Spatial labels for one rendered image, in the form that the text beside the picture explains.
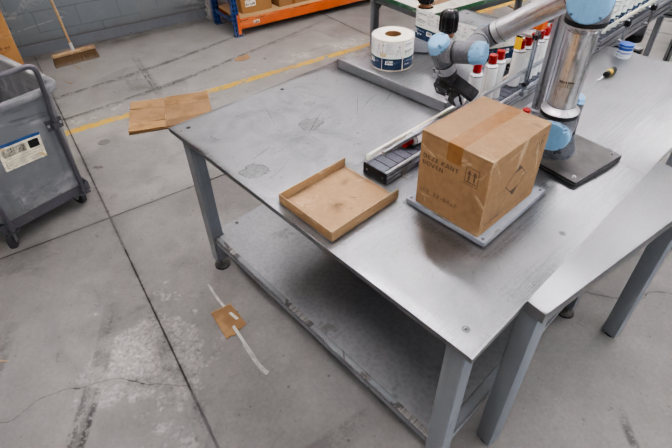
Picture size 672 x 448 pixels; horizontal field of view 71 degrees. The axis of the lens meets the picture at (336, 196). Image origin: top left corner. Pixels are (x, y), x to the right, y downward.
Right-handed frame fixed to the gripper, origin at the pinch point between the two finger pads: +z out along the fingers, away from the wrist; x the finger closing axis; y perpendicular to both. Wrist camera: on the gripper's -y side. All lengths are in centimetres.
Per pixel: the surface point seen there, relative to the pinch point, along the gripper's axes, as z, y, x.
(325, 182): -22, 11, 59
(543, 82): 17.3, -13.9, -33.2
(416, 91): 8.4, 27.2, -2.9
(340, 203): -24, -1, 63
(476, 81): -4.6, -1.4, -9.5
